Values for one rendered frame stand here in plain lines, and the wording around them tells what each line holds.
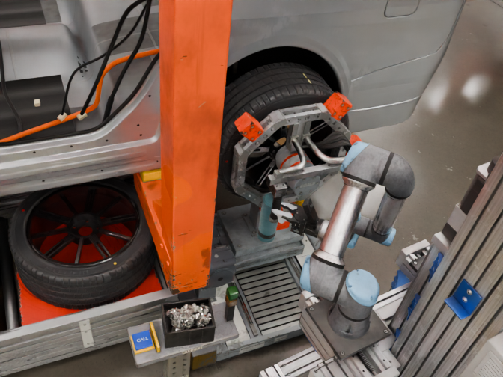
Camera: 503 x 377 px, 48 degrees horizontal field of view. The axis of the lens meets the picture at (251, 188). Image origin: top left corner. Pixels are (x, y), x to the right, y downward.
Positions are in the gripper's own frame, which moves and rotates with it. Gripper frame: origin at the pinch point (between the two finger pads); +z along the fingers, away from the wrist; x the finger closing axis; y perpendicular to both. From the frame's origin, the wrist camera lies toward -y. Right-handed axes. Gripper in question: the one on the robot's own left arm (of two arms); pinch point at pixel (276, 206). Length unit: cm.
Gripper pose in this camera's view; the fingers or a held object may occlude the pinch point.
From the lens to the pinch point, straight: 233.4
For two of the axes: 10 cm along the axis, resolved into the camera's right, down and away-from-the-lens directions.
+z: -9.1, -3.5, 2.1
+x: 4.0, -6.2, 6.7
